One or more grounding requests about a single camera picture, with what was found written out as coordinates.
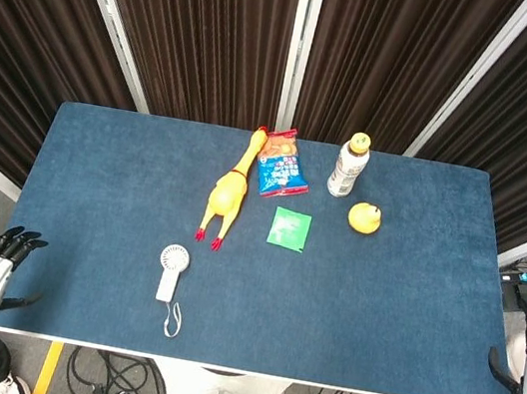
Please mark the blue and orange snack bag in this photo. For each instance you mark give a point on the blue and orange snack bag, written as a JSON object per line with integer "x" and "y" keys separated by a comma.
{"x": 280, "y": 169}

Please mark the yellow floor tape strip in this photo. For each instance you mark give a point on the yellow floor tape strip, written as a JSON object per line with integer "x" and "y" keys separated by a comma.
{"x": 48, "y": 371}

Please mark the white partition post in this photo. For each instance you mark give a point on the white partition post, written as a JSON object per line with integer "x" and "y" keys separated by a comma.
{"x": 114, "y": 30}
{"x": 469, "y": 85}
{"x": 300, "y": 46}

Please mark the green sachet packet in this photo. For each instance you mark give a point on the green sachet packet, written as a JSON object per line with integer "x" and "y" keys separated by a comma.
{"x": 289, "y": 229}

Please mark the yellow rubber chicken toy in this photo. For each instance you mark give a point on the yellow rubber chicken toy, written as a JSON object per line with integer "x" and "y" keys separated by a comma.
{"x": 227, "y": 196}

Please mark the white bottle with yellow cap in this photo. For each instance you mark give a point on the white bottle with yellow cap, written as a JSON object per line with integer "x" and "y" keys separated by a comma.
{"x": 347, "y": 173}

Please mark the blue table cloth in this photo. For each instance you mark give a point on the blue table cloth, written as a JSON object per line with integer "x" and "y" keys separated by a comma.
{"x": 350, "y": 313}

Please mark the yellow pear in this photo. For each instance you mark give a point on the yellow pear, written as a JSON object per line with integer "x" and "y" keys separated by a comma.
{"x": 363, "y": 219}

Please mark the white shoe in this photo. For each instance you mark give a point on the white shoe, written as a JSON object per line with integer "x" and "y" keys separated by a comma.
{"x": 11, "y": 387}

